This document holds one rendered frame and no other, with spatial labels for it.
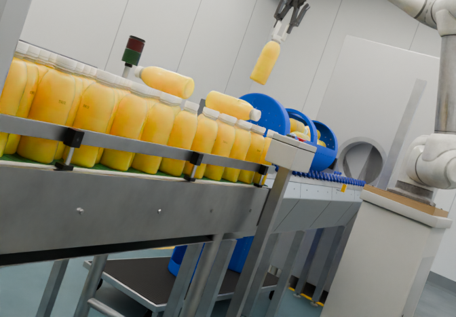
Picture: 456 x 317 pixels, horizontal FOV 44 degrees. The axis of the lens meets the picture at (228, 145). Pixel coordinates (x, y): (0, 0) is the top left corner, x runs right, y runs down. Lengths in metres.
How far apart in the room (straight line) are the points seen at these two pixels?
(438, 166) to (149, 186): 1.22
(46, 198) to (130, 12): 5.29
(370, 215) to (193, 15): 5.07
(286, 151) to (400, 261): 0.75
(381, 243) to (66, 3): 4.16
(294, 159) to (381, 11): 6.27
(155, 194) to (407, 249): 1.25
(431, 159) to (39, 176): 1.57
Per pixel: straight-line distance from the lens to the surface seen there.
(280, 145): 1.88
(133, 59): 2.10
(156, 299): 2.83
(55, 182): 1.11
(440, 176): 2.23
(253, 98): 2.34
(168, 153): 1.43
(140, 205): 1.37
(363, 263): 2.41
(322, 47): 8.16
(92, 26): 5.99
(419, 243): 2.35
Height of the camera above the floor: 1.10
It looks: 3 degrees down
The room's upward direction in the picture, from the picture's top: 19 degrees clockwise
